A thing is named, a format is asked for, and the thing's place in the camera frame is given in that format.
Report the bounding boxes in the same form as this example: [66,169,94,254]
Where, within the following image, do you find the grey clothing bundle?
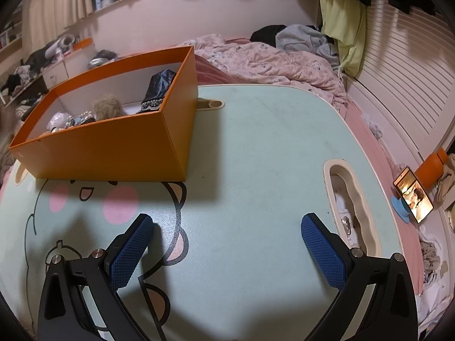
[88,50,119,68]

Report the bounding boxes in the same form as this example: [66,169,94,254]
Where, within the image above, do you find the pearl bead accessory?
[67,111,96,126]

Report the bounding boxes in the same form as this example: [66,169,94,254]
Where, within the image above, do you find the orange bottle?
[416,148,448,188]

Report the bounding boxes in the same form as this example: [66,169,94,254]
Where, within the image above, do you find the clear crinkled plastic item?
[46,112,72,134]

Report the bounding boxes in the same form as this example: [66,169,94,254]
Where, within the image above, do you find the brown furry item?
[92,93,128,120]

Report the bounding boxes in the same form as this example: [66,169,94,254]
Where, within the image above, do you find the blue phone stand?
[391,195,415,225]

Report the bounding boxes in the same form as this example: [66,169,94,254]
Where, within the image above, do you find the yellow-green hanging garment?
[319,0,367,77]

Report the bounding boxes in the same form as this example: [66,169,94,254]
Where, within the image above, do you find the small orange box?
[73,37,94,52]

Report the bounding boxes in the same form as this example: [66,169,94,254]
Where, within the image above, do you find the white crumpled cloth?
[417,227,449,327]

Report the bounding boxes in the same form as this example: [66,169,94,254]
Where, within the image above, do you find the smartphone with lit screen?
[393,166,434,224]

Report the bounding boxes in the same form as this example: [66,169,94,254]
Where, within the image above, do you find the grey hoodie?
[275,25,340,66]

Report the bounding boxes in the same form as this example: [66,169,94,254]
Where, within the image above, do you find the pink printed blanket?
[194,34,349,114]

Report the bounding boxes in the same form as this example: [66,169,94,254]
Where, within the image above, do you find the black clothing on bed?
[250,25,287,47]

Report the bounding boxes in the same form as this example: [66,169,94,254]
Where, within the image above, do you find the orange cardboard box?
[9,45,199,182]

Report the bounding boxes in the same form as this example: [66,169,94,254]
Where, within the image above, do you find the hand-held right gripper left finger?
[37,214,167,341]

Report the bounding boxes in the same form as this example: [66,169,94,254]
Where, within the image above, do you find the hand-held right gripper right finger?
[301,213,418,341]

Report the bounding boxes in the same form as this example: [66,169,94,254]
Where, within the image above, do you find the white drawer unit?
[43,39,95,86]

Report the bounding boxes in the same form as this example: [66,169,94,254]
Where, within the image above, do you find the pile of dark clothes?
[0,50,48,107]

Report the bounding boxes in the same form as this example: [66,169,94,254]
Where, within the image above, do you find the beige curtain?
[21,0,93,32]

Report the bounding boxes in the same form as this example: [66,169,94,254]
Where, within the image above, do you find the grey hair dryer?
[46,34,80,57]

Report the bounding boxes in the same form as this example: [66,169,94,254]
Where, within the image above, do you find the dark blue satin pouch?
[136,69,177,114]

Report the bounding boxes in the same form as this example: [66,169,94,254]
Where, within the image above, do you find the beige crumpled clothing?
[435,154,455,210]

